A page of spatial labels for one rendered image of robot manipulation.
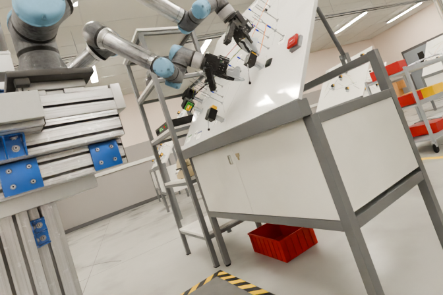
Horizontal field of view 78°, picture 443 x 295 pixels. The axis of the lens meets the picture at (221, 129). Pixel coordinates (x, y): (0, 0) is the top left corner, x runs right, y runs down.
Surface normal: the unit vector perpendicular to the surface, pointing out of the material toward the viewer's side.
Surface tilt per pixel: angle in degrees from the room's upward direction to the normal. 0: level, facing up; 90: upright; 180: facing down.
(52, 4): 94
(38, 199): 90
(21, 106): 90
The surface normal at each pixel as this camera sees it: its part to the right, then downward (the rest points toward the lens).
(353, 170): 0.47, -0.22
